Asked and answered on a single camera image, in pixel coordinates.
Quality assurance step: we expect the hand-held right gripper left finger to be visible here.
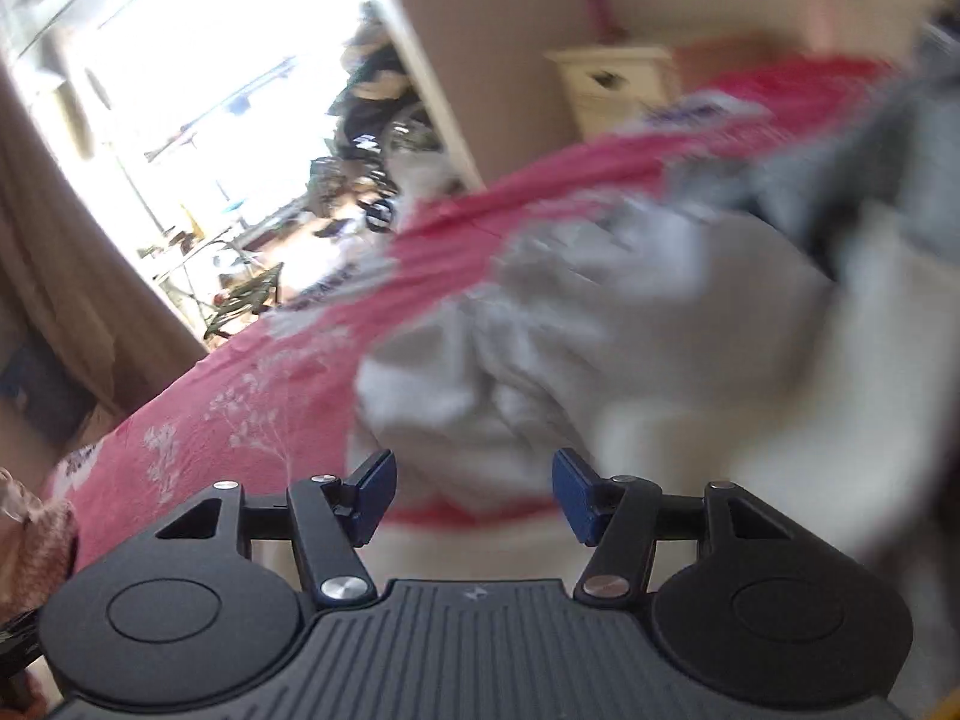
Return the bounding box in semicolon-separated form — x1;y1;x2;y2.
154;448;397;608

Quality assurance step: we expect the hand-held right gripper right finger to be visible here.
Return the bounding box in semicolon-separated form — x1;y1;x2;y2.
553;448;792;602

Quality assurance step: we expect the cream deer sweater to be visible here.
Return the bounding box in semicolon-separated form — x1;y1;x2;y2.
371;225;960;587

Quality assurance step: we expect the white crumpled shirt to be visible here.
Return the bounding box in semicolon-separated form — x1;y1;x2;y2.
352;195;833;511

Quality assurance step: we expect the red floral blanket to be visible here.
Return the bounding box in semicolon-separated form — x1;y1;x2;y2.
41;52;901;578

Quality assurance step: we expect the white plastic bag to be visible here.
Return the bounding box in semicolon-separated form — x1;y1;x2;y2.
390;146;466;200

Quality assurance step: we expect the dark box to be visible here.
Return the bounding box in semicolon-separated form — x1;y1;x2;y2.
0;341;95;451

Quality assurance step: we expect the beige curtain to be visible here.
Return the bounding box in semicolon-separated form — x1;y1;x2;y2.
0;67;207;421

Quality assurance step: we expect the wheelchair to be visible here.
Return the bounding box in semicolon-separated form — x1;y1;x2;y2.
311;0;443;233

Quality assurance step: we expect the grey garment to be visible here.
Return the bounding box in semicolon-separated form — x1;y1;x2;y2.
667;22;960;286

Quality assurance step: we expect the cream nightstand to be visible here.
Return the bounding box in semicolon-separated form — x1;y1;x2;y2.
544;30;796;140

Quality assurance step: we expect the pink box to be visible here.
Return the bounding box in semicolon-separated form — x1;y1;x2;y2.
585;0;623;42

